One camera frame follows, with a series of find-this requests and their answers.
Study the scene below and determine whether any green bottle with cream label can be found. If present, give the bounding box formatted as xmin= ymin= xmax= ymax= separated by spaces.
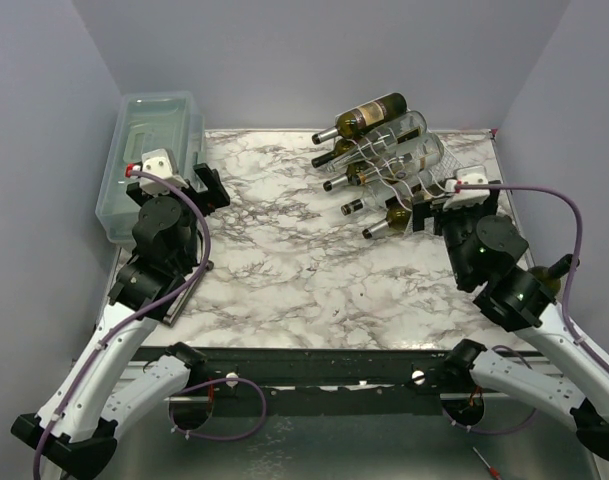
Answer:
xmin=322 ymin=161 xmax=370 ymax=192

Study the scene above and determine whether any red handled screwdriver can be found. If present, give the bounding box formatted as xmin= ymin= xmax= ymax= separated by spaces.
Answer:
xmin=472 ymin=447 xmax=502 ymax=480

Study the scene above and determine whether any clear plastic storage bin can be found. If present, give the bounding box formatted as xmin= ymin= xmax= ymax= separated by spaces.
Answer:
xmin=95 ymin=91 xmax=205 ymax=250

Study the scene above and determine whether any white wire wine rack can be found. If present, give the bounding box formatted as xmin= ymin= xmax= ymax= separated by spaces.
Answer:
xmin=328 ymin=112 xmax=478 ymax=239

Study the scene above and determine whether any small black metal stand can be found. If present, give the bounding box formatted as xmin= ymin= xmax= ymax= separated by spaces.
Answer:
xmin=162 ymin=260 xmax=214 ymax=327

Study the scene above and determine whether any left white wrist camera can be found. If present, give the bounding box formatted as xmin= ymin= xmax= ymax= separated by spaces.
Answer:
xmin=125 ymin=148 xmax=189 ymax=196

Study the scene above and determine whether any tall clear glass bottle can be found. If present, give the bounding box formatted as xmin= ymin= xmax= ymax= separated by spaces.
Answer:
xmin=326 ymin=110 xmax=427 ymax=172

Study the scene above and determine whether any dark green front bottle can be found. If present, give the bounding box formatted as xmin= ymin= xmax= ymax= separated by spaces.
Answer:
xmin=528 ymin=254 xmax=573 ymax=296

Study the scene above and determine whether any wine bottle on rack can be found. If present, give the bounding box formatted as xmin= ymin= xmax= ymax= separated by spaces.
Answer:
xmin=312 ymin=92 xmax=407 ymax=145

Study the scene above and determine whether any clear corked liquor bottle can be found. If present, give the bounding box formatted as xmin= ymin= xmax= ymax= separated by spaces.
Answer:
xmin=349 ymin=133 xmax=444 ymax=186

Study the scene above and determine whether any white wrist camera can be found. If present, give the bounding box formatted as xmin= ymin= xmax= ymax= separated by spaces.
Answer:
xmin=125 ymin=148 xmax=189 ymax=196
xmin=443 ymin=165 xmax=490 ymax=211

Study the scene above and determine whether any clear bottle black cap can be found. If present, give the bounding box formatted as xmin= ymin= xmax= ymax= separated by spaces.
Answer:
xmin=340 ymin=182 xmax=421 ymax=216

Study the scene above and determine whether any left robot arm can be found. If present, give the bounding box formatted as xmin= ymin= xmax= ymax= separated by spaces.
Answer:
xmin=11 ymin=162 xmax=230 ymax=479

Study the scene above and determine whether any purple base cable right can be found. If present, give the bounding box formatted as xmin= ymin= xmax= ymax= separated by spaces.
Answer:
xmin=441 ymin=344 xmax=540 ymax=436

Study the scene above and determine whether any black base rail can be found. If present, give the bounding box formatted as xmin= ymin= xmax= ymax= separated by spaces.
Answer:
xmin=133 ymin=344 xmax=490 ymax=419

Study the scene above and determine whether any green bottle silver foil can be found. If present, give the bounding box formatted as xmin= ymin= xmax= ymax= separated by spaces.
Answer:
xmin=362 ymin=200 xmax=413 ymax=240

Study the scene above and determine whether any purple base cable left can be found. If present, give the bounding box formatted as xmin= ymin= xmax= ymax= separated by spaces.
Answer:
xmin=169 ymin=375 xmax=269 ymax=442

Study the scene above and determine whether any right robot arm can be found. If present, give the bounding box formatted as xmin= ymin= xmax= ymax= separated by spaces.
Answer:
xmin=431 ymin=177 xmax=609 ymax=462

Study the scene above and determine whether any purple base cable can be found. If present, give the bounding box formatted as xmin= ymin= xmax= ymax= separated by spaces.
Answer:
xmin=169 ymin=375 xmax=269 ymax=442
xmin=441 ymin=344 xmax=540 ymax=436

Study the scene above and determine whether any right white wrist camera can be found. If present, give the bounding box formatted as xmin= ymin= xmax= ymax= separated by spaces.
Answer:
xmin=443 ymin=165 xmax=490 ymax=211

